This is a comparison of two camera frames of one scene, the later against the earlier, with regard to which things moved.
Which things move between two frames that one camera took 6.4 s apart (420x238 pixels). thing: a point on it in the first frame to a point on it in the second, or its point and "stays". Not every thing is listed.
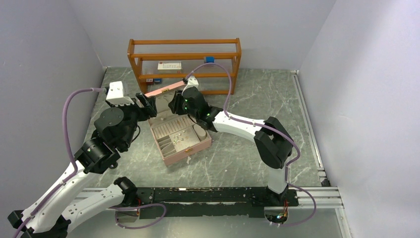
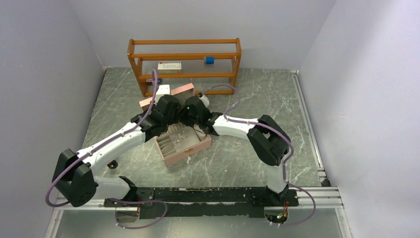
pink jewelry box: (175, 137) stays
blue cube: (209, 59) stays
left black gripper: (149, 108) to (174, 119)
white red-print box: (170, 67) stays
